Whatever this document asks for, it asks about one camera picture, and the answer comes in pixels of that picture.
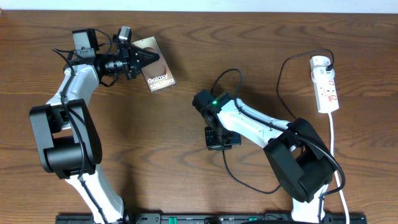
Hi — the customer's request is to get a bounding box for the Samsung Galaxy smartphone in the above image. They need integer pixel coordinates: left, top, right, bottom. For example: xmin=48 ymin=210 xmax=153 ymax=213
xmin=132 ymin=36 xmax=177 ymax=93

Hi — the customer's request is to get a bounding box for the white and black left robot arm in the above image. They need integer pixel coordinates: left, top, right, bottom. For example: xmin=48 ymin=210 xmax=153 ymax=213
xmin=29 ymin=26 xmax=160 ymax=223

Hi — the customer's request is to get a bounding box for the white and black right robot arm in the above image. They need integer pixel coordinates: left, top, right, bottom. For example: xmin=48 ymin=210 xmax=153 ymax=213
xmin=192 ymin=90 xmax=340 ymax=223

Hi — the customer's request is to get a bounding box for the white power strip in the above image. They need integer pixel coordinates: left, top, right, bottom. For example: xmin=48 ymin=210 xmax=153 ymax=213
xmin=310 ymin=55 xmax=339 ymax=114

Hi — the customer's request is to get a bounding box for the black USB charging cable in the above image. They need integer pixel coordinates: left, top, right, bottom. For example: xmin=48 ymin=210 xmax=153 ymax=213
xmin=221 ymin=49 xmax=335 ymax=195

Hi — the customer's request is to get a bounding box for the white power strip cord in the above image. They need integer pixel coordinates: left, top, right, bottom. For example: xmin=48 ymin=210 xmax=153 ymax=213
xmin=328 ymin=112 xmax=351 ymax=224

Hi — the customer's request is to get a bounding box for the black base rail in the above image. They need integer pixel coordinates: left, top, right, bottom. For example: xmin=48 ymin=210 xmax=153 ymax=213
xmin=55 ymin=213 xmax=368 ymax=224

